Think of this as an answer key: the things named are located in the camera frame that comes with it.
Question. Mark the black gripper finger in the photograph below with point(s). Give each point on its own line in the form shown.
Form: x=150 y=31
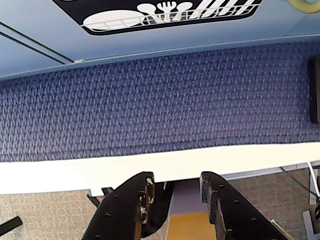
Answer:
x=235 y=212
x=120 y=212

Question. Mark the dishwasher door with dish decal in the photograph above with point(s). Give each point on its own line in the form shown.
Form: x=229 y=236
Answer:
x=175 y=42

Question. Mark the yellow flat panel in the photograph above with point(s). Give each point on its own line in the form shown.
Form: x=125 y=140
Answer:
x=187 y=225

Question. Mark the dark rectangular bar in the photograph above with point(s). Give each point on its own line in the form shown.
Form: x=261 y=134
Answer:
x=315 y=90

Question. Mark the light blue toy kitchen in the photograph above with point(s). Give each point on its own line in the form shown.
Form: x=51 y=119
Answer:
x=287 y=25

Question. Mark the grey metal bracket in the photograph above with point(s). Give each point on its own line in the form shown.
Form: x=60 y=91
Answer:
x=310 y=222

